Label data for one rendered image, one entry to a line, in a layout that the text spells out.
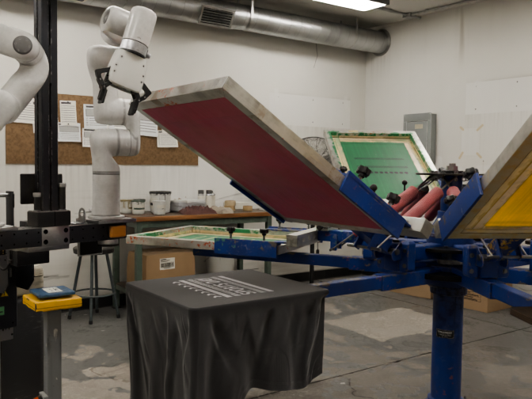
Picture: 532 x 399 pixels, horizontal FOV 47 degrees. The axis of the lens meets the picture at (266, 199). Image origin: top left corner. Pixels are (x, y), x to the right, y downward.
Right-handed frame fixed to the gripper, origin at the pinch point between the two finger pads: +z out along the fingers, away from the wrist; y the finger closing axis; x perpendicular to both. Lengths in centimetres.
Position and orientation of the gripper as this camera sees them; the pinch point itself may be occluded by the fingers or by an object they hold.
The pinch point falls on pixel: (116, 105)
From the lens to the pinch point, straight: 177.5
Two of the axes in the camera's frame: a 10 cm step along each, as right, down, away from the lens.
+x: 5.9, 0.5, -8.1
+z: -2.5, 9.6, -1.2
